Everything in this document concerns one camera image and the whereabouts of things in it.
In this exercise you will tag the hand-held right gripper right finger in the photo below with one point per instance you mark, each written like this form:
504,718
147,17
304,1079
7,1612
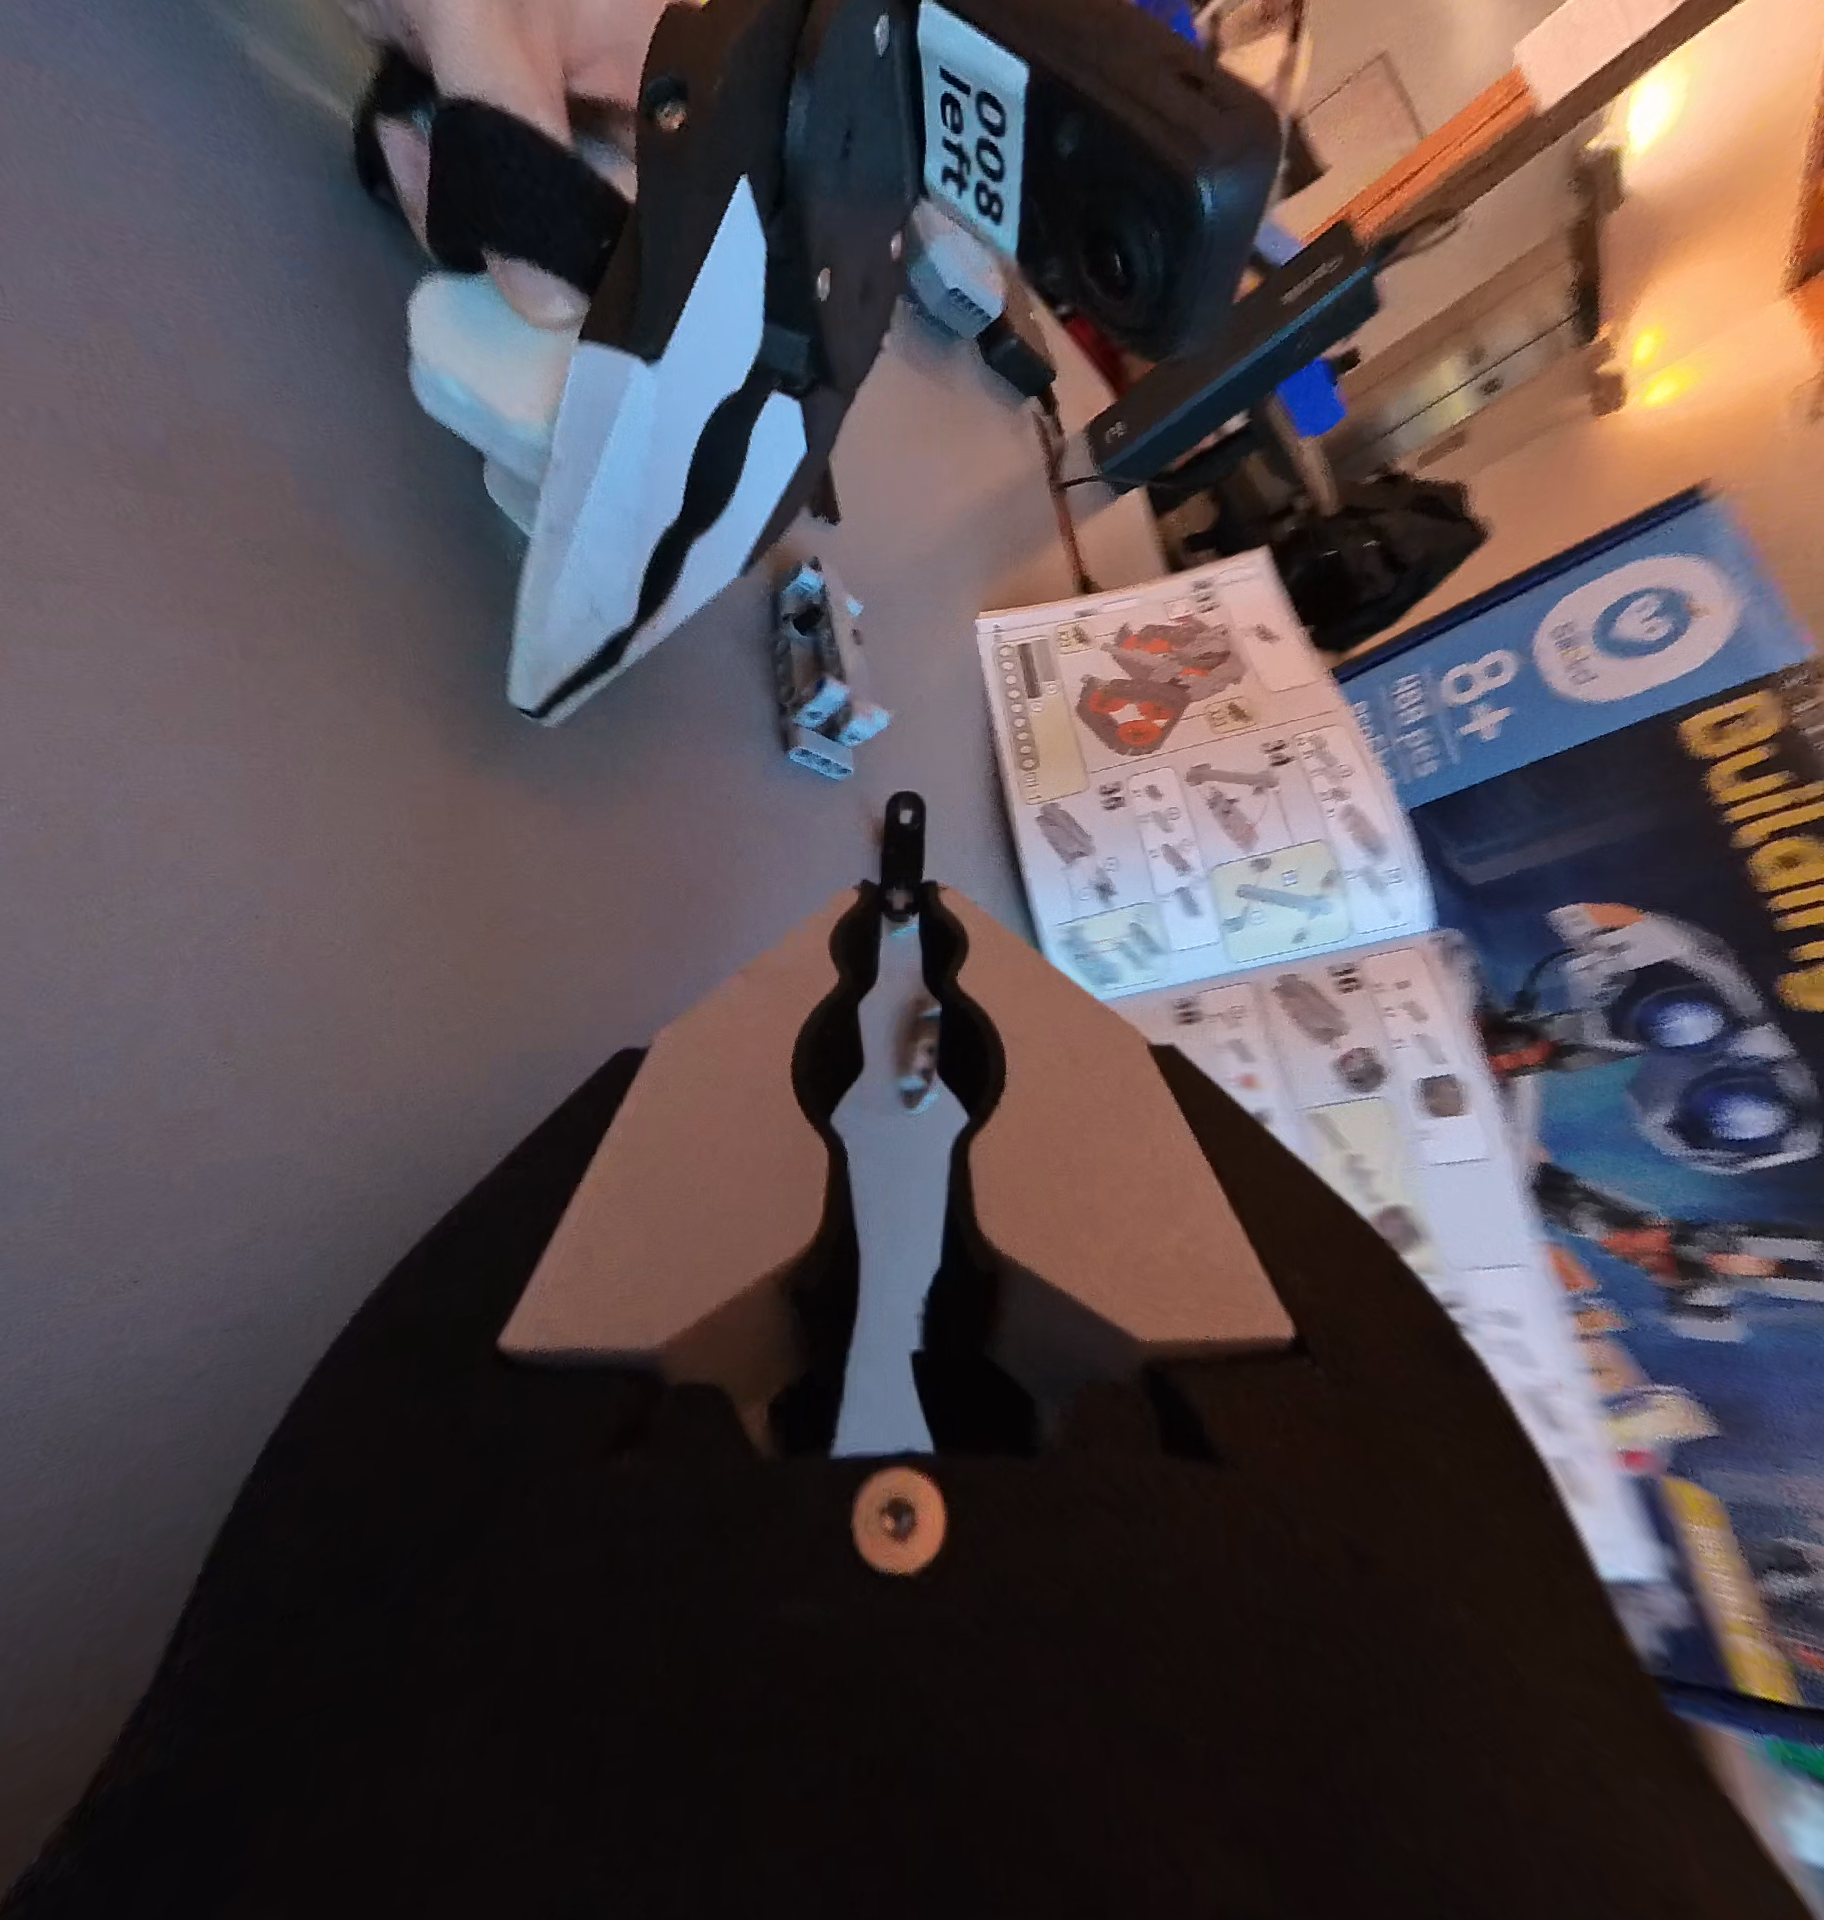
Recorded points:
1121,1201

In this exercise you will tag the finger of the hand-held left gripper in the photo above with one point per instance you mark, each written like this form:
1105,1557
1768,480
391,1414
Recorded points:
612,480
739,510

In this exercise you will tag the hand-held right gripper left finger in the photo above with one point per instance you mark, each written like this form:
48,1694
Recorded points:
671,1201

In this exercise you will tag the small black connector piece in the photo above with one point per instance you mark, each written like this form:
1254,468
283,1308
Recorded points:
905,855

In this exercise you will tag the grey desk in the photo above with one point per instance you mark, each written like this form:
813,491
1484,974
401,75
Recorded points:
252,900

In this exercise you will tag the person's left hand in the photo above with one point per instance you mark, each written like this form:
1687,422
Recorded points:
551,46

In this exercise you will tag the grey building block assembly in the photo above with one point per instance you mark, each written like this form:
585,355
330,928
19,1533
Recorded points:
821,705

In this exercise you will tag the open instruction booklet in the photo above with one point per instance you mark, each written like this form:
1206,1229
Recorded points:
1392,900

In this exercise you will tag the black slim tower device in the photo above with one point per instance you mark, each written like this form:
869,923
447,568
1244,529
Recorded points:
1242,361

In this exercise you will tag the blue storage bin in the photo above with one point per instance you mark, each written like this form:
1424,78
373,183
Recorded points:
1309,397

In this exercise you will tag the blue toy box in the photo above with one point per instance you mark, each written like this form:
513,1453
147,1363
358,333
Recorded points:
1677,1201

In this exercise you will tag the dark bulky object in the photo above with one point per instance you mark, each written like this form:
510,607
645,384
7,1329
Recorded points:
1347,541

